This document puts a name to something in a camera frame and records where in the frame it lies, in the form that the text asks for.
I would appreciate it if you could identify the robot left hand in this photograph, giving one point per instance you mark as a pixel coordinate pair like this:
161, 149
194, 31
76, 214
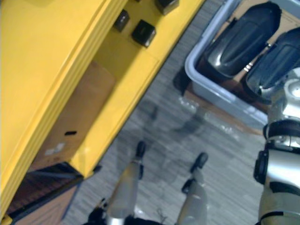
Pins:
97, 213

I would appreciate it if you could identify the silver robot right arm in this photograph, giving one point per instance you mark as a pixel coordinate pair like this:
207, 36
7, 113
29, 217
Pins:
281, 164

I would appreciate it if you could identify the silver robot left leg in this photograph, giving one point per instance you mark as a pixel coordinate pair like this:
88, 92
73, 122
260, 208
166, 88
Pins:
124, 187

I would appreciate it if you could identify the dark robot waist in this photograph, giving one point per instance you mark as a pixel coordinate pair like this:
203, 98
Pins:
145, 221

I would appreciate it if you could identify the brown wooden crate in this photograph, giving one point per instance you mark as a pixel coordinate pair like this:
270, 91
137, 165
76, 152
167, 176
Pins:
47, 194

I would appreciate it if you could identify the brown cardboard box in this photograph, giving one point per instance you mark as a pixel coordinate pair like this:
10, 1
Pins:
77, 112

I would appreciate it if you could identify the clear plastic film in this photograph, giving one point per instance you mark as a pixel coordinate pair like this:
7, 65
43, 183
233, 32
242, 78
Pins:
192, 105

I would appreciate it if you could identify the grey-blue plastic bin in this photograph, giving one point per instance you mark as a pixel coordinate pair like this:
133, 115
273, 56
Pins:
222, 100

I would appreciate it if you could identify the small black box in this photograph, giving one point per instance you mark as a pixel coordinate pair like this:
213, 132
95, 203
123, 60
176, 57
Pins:
143, 32
167, 5
122, 20

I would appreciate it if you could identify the black plastic housing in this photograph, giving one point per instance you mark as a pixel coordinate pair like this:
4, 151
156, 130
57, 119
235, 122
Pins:
274, 65
241, 42

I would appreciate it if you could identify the brown cardboard bin liner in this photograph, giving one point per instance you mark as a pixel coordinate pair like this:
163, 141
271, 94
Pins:
288, 21

